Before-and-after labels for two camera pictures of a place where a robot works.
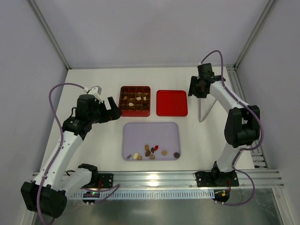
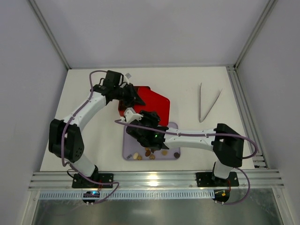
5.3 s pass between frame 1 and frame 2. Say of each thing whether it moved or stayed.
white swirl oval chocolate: stayed
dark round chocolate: stayed
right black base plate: stayed
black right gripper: moved
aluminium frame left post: stayed
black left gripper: moved
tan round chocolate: stayed
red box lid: moved
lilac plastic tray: stayed
